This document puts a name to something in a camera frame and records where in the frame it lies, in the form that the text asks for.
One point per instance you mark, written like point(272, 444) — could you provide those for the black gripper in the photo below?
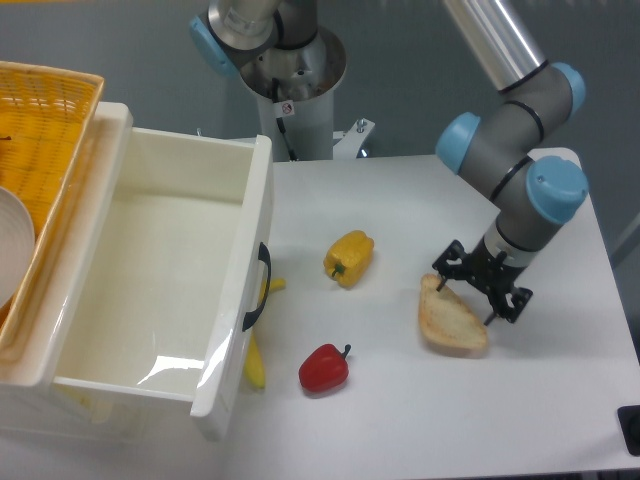
point(492, 273)

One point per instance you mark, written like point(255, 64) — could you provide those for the triangle bread slice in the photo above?
point(446, 320)

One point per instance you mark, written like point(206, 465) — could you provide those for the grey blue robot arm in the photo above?
point(534, 197)

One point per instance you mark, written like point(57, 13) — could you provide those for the yellow bell pepper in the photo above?
point(348, 258)

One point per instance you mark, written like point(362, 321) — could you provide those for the red bell pepper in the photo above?
point(324, 369)

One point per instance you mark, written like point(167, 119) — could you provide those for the black device at table edge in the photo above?
point(629, 420)

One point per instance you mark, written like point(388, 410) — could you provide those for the yellow banana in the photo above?
point(253, 370)

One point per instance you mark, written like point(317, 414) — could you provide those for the white open drawer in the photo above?
point(200, 206)

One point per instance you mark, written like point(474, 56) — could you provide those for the yellow woven basket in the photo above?
point(45, 115)

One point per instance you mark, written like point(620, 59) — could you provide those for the white drawer cabinet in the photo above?
point(64, 378)

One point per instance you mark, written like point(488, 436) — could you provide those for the white plate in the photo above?
point(17, 244)

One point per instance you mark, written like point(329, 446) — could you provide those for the black drawer handle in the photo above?
point(257, 287)

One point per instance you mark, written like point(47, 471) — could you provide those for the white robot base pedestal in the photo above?
point(294, 92)

